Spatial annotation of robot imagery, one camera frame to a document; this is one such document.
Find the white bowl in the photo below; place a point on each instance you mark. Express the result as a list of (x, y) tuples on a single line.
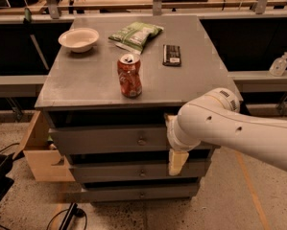
[(79, 40)]

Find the grey bottom drawer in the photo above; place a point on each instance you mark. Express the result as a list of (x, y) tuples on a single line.
[(157, 191)]

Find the clear sanitizer bottle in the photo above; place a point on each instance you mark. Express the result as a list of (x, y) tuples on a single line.
[(279, 66)]

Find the grey drawer cabinet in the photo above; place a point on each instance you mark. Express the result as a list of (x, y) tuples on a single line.
[(83, 90)]

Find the grey drawer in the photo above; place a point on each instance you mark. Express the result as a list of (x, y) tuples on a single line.
[(140, 170), (109, 139), (157, 191)]

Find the wooden box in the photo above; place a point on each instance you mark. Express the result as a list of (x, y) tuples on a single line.
[(44, 160)]

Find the grey middle drawer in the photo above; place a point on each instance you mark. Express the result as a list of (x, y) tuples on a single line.
[(140, 170)]

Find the red soda can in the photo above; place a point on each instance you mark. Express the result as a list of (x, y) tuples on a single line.
[(128, 67)]

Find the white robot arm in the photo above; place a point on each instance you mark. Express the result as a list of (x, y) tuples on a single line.
[(215, 118)]

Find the green chip bag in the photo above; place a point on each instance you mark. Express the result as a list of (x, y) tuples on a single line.
[(134, 37)]

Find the black chocolate bar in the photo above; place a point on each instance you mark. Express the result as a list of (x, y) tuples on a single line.
[(171, 55)]

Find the grey top drawer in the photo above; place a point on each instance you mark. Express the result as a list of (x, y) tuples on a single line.
[(109, 139)]

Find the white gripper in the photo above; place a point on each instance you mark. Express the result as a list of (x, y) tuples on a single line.
[(173, 134)]

